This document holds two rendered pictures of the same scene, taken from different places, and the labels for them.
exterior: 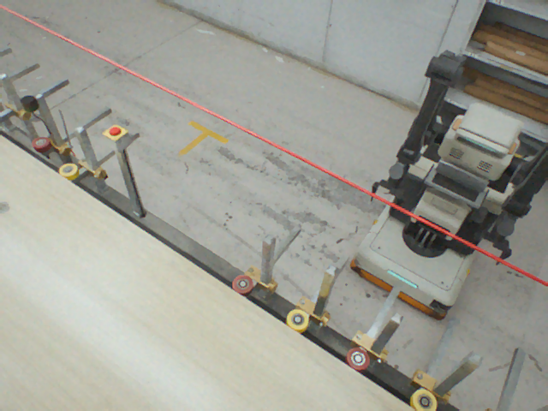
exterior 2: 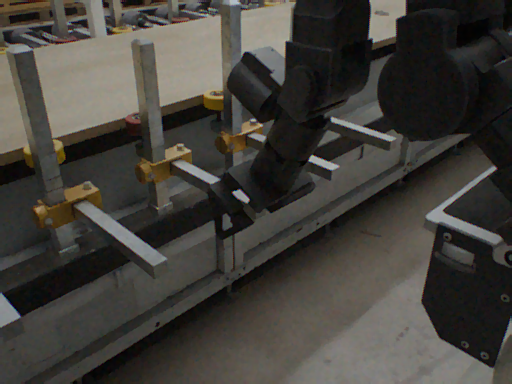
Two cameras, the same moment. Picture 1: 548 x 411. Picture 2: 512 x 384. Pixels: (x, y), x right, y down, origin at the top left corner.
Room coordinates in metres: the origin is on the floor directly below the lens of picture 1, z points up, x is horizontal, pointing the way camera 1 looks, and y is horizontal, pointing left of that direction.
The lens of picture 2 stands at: (1.13, -1.39, 1.37)
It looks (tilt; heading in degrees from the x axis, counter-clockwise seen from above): 30 degrees down; 106
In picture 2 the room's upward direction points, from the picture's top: straight up
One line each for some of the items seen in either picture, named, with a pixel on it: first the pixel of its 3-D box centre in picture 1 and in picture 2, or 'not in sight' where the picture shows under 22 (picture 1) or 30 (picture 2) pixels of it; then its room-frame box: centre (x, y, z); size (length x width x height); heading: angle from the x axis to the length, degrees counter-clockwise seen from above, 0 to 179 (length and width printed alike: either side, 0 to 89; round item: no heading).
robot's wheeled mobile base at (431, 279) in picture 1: (419, 248); not in sight; (1.57, -0.92, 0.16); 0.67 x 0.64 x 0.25; 150
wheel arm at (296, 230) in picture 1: (271, 262); (327, 123); (0.97, 0.00, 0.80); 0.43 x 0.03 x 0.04; 150
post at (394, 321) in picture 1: (379, 344); (153, 144); (0.62, -0.42, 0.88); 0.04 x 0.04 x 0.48; 60
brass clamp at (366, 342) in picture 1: (369, 347); (163, 165); (0.63, -0.40, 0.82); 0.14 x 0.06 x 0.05; 60
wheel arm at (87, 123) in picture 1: (77, 130); not in sight; (1.63, 1.07, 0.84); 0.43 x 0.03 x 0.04; 150
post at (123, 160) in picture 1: (131, 182); not in sight; (1.23, 0.65, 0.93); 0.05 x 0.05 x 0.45; 60
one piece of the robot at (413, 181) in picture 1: (449, 196); not in sight; (1.65, -0.97, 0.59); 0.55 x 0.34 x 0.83; 60
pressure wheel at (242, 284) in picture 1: (242, 289); not in sight; (0.80, 0.10, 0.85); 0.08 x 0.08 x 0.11
